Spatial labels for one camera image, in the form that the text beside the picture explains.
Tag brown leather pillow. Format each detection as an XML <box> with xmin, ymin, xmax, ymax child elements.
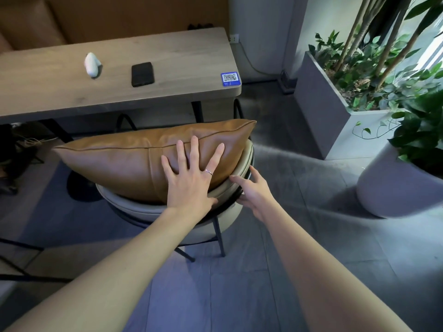
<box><xmin>53</xmin><ymin>119</ymin><xmax>257</xmax><ymax>205</ymax></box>

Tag tall green leafy plant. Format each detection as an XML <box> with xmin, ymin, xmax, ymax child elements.
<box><xmin>307</xmin><ymin>0</ymin><xmax>443</xmax><ymax>112</ymax></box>

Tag black power adapter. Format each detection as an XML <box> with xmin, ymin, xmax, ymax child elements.
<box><xmin>277</xmin><ymin>70</ymin><xmax>299</xmax><ymax>96</ymax></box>

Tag green bushy potted plant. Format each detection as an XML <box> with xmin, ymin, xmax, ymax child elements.
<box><xmin>353</xmin><ymin>90</ymin><xmax>443</xmax><ymax>177</ymax></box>

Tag black smartphone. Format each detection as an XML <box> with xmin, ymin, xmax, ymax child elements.
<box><xmin>131</xmin><ymin>62</ymin><xmax>155</xmax><ymax>88</ymax></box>

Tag person's right hand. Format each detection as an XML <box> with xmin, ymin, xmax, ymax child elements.
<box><xmin>229</xmin><ymin>166</ymin><xmax>279</xmax><ymax>222</ymax></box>

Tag thin power cable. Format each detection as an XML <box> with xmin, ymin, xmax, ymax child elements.
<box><xmin>238</xmin><ymin>42</ymin><xmax>281</xmax><ymax>76</ymax></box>

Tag person's left hand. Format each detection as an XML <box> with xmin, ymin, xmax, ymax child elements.
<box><xmin>161</xmin><ymin>136</ymin><xmax>225</xmax><ymax>222</ymax></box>

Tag white round plant pot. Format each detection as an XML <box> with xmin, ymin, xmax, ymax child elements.
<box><xmin>356</xmin><ymin>141</ymin><xmax>443</xmax><ymax>219</ymax></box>

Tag brown leather sofa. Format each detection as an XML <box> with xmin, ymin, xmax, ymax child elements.
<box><xmin>0</xmin><ymin>0</ymin><xmax>230</xmax><ymax>54</ymax></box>

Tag white oval case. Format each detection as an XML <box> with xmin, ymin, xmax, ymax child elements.
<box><xmin>85</xmin><ymin>52</ymin><xmax>102</xmax><ymax>79</ymax></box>

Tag grey rectangular planter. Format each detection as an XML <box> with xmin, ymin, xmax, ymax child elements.
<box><xmin>294</xmin><ymin>50</ymin><xmax>410</xmax><ymax>161</ymax></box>

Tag black metal table leg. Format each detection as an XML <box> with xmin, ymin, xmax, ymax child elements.
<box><xmin>191</xmin><ymin>100</ymin><xmax>205</xmax><ymax>123</ymax></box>
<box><xmin>39</xmin><ymin>119</ymin><xmax>74</xmax><ymax>143</ymax></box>

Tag beige chair with black frame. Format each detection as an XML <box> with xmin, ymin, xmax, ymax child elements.
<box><xmin>95</xmin><ymin>138</ymin><xmax>255</xmax><ymax>263</ymax></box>

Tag blue code sticker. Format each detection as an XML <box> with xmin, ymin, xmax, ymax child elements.
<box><xmin>221</xmin><ymin>72</ymin><xmax>241</xmax><ymax>87</ymax></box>

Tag black metal floor frame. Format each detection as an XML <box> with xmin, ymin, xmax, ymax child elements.
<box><xmin>0</xmin><ymin>238</ymin><xmax>74</xmax><ymax>285</ymax></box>

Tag person's left forearm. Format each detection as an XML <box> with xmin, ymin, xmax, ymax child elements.
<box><xmin>3</xmin><ymin>208</ymin><xmax>203</xmax><ymax>332</ymax></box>

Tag person's right forearm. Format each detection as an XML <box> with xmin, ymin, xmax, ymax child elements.
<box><xmin>261</xmin><ymin>203</ymin><xmax>414</xmax><ymax>332</ymax></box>

